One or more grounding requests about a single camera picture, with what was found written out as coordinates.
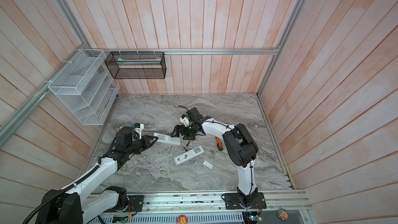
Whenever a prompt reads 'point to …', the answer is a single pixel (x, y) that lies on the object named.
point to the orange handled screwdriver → (218, 143)
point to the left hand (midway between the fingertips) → (157, 141)
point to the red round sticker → (182, 219)
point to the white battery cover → (208, 164)
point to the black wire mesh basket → (137, 65)
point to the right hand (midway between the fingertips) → (176, 136)
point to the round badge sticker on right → (283, 214)
